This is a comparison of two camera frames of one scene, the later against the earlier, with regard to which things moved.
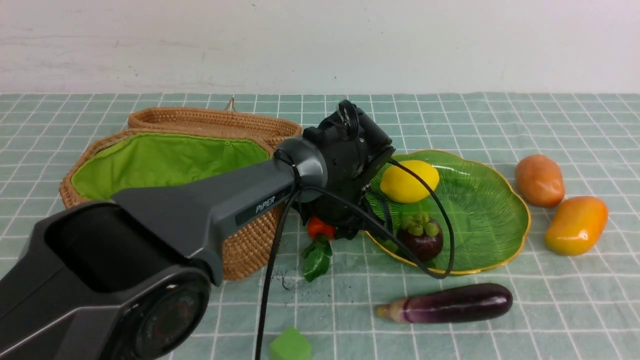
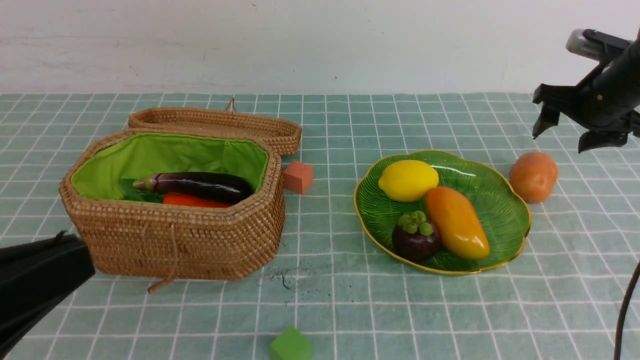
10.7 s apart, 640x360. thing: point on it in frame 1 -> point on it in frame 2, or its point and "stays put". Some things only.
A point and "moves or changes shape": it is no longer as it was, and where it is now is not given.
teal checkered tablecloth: (572, 292) stays put
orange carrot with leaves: (317, 254) moves or changes shape
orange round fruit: (539, 180) moves or changes shape
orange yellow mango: (577, 225) -> (458, 224)
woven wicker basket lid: (228, 124) stays put
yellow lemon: (399, 185) stays put
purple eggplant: (450, 304) moves or changes shape
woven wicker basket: (136, 159) stays put
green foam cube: (290, 345) stays put
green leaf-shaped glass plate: (491, 216) stays put
